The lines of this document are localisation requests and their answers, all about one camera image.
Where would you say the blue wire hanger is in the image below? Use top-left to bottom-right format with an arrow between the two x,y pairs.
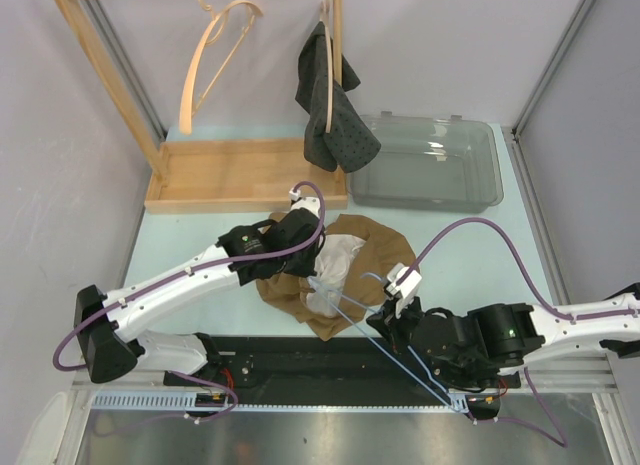
305,270 -> 471,414

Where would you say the tan cloth garment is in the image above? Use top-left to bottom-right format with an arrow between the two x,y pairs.
256,214 -> 415,341

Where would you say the dark grey dotted skirt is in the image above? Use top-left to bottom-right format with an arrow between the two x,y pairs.
295,22 -> 381,173

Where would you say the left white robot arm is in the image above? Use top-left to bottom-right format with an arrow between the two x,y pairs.
74,204 -> 324,385

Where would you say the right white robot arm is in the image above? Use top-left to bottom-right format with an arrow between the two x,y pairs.
366,284 -> 639,391

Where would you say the light wooden hanger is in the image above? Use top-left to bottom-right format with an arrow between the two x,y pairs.
178,0 -> 264,135

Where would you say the wooden clothes rack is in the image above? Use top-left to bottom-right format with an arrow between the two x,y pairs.
54,0 -> 348,214

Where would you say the clear plastic bin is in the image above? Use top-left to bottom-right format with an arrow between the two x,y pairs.
348,113 -> 504,214

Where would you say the white rounded object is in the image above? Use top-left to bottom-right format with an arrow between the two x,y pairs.
16,392 -> 70,465

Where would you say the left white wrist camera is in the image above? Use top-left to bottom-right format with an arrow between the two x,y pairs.
288,188 -> 321,218

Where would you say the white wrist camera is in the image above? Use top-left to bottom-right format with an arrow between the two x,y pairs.
288,188 -> 321,218
384,263 -> 422,318

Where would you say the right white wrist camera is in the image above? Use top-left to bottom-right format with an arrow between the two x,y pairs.
384,263 -> 422,318

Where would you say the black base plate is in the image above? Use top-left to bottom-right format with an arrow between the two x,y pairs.
163,337 -> 498,407

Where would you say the white slotted cable duct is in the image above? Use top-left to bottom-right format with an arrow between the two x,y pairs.
92,388 -> 506,414

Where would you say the left aluminium frame post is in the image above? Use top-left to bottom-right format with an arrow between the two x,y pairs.
80,0 -> 167,146

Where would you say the aluminium frame post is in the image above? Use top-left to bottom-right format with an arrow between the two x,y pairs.
511,0 -> 598,140
80,0 -> 167,146

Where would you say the right aluminium frame post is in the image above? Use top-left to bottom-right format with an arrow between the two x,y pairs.
511,0 -> 598,140

